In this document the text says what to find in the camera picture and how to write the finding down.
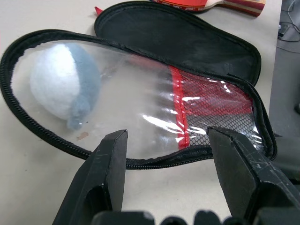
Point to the black power adapter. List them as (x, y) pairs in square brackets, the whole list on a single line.
[(284, 29)]

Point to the black and red paddle case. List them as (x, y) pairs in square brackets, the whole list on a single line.
[(164, 35)]

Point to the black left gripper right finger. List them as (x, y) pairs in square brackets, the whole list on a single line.
[(243, 168)]

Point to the red table tennis paddle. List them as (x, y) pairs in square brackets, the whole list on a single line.
[(234, 5)]

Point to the white and blue plush ball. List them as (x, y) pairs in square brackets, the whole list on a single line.
[(54, 79)]

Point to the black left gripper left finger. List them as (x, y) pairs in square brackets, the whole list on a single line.
[(105, 168)]

